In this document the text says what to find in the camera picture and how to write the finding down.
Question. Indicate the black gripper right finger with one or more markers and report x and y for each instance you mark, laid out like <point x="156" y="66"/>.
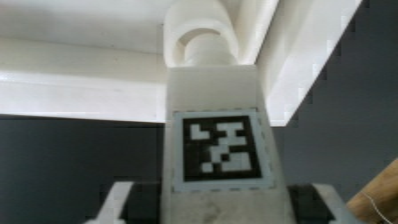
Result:
<point x="344" y="215"/>

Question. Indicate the white leg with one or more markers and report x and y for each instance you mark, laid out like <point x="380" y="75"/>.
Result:
<point x="225" y="187"/>

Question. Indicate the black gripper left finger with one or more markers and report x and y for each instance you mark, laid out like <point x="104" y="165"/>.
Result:
<point x="110" y="214"/>

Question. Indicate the white square tabletop tray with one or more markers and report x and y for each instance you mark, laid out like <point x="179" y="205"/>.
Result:
<point x="88" y="50"/>

